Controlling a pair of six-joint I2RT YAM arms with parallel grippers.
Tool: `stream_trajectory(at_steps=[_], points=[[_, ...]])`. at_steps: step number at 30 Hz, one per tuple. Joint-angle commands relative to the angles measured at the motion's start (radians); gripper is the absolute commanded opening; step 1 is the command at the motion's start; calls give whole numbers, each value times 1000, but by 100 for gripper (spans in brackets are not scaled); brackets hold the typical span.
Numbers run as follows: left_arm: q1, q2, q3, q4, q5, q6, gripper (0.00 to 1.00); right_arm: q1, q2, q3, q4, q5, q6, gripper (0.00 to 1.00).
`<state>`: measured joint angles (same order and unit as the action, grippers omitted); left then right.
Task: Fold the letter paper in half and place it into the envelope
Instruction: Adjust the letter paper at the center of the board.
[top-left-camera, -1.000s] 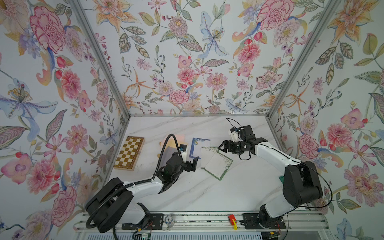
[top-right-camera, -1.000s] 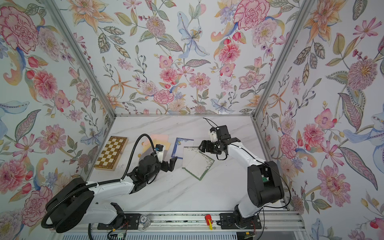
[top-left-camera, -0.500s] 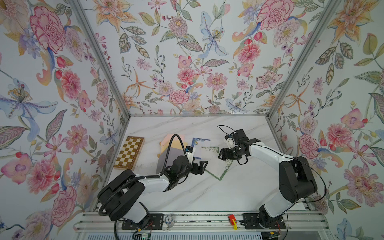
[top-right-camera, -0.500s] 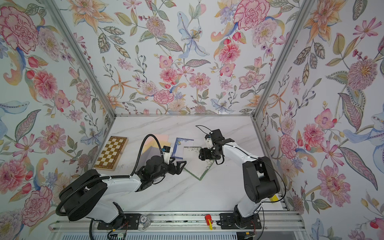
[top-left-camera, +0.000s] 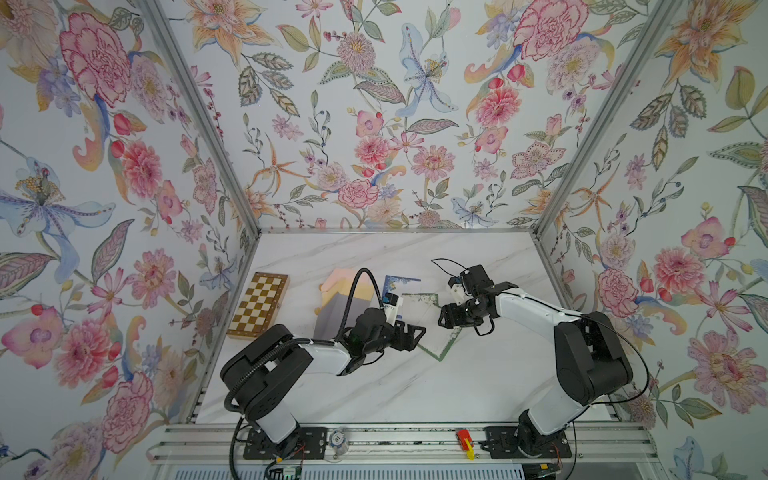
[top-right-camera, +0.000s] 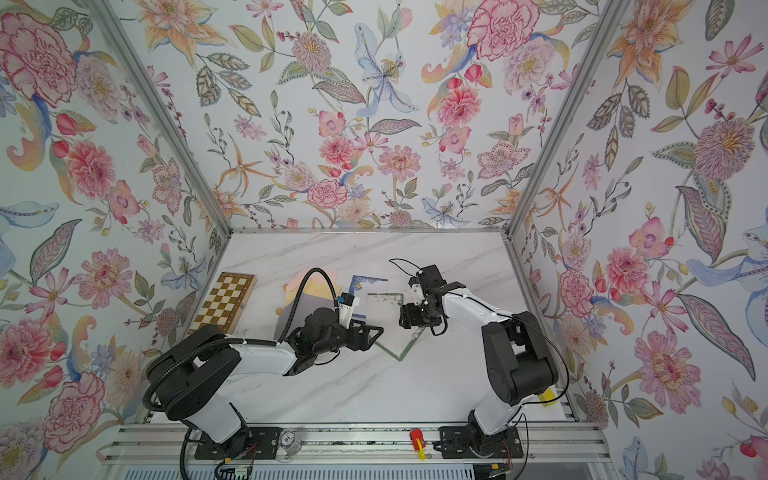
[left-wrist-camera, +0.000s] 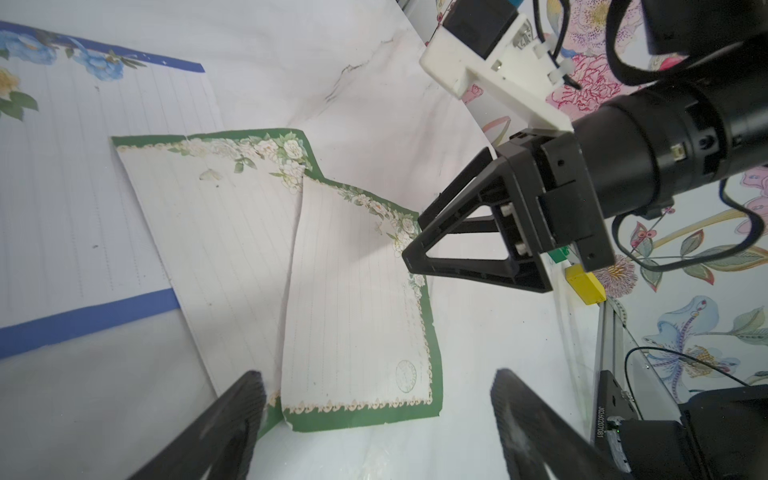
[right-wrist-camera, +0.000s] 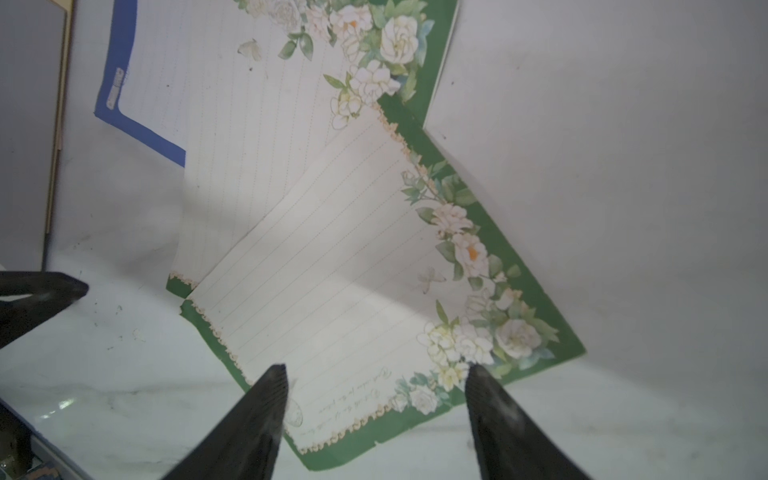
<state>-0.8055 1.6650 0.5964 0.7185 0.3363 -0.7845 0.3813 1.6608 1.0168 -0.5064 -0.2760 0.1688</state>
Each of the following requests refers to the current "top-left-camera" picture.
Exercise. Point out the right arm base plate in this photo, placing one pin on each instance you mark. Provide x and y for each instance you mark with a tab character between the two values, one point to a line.
505	442

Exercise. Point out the yellow envelope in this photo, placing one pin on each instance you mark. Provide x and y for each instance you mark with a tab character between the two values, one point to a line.
336	294

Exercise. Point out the aluminium rail frame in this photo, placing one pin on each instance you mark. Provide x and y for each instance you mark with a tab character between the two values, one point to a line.
601	450

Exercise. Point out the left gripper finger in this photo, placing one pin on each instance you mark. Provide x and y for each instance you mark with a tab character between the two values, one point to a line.
405	343
408	332

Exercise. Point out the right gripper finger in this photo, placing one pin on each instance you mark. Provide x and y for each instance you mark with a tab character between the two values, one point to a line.
455	319
454	310

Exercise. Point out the round silver knob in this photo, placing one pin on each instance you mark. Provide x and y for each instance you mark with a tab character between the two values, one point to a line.
338	443

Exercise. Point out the red emergency stop button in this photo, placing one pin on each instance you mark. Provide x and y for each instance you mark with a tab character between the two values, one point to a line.
466	443

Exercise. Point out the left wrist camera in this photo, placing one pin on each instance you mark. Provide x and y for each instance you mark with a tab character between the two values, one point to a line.
391	307

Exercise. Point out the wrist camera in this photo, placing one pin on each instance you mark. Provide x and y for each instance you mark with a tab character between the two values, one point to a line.
457	291
391	307

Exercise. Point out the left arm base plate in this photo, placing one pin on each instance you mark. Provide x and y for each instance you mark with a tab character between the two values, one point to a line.
305	443

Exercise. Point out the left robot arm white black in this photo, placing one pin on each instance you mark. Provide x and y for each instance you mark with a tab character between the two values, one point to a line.
261	375

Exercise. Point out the blue floral letter paper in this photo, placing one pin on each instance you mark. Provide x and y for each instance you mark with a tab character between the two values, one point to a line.
399	285

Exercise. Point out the grey envelope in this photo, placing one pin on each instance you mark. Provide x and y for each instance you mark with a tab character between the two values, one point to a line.
329	319

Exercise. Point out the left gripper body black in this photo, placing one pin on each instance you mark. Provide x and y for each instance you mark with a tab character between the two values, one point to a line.
384	341

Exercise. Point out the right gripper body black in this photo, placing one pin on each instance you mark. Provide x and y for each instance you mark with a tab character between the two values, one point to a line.
471	306

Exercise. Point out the green floral letter paper top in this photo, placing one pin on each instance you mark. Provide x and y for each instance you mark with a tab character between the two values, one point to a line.
437	341

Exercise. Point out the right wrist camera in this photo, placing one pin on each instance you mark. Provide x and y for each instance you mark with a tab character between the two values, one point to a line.
457	291

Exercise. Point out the wooden chessboard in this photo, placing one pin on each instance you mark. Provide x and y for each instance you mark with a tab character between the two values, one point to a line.
259	305

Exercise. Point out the green floral letter paper lower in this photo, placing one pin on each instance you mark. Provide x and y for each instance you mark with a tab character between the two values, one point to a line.
422	309

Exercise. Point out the green floral letter paper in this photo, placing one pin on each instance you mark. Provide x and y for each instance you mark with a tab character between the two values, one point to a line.
437	341
422	309

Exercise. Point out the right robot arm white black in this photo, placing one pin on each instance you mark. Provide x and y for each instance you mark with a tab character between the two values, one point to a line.
590	361

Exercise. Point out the small green circuit board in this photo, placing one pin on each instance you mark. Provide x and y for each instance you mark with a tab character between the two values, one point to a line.
283	473

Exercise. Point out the pink envelope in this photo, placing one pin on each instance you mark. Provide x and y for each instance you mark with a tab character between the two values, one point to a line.
341	279

